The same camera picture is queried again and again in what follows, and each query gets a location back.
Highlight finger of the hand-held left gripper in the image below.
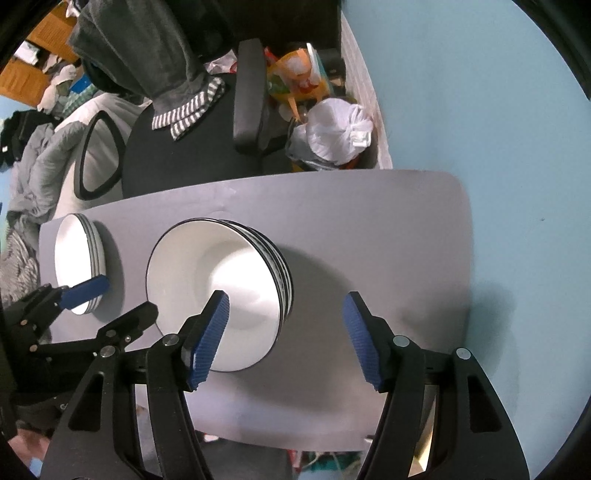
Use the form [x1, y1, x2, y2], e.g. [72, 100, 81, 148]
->
[9, 274, 110, 326]
[32, 301, 158, 357]

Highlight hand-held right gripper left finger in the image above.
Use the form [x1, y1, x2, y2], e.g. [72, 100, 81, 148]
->
[41, 290, 230, 480]

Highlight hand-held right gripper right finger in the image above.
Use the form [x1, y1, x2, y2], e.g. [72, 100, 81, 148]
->
[342, 291, 529, 480]

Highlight white plate with dark rim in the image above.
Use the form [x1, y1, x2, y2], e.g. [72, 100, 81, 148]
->
[85, 217, 110, 308]
[54, 213, 100, 315]
[78, 213, 105, 311]

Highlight white bowl with dark rim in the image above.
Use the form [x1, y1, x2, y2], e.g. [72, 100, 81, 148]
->
[231, 222, 295, 321]
[208, 220, 283, 344]
[222, 220, 289, 330]
[145, 220, 282, 374]

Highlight person's left hand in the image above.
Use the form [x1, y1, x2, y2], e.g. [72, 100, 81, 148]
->
[7, 428, 52, 476]

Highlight striped grey white cloth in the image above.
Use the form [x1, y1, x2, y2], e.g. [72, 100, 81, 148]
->
[0, 226, 42, 301]

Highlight dark grey cloth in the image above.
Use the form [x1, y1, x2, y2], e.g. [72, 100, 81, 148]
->
[203, 438, 293, 480]

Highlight dark grey quilt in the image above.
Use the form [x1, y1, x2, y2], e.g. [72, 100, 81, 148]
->
[7, 121, 86, 227]

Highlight black office chair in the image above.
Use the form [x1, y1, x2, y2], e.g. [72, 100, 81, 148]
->
[79, 39, 289, 201]

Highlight black clothes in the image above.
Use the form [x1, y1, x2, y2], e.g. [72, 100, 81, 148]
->
[0, 110, 61, 168]

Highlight light grey duvet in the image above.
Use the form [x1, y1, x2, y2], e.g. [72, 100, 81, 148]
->
[55, 95, 155, 217]

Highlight green patterned cloth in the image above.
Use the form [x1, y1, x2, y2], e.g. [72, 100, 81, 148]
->
[65, 90, 105, 114]

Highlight grey white striped garment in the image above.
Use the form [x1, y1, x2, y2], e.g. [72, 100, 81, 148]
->
[151, 76, 226, 141]

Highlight white plastic bag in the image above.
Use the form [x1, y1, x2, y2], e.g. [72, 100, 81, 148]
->
[291, 97, 375, 168]

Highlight dark grey hoodie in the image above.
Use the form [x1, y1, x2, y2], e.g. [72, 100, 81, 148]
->
[69, 0, 227, 112]

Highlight brown wooden shelf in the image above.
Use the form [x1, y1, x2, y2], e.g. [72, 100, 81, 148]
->
[0, 14, 84, 104]

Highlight orange plastic bag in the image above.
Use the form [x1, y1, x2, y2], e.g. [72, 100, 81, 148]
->
[267, 44, 333, 104]

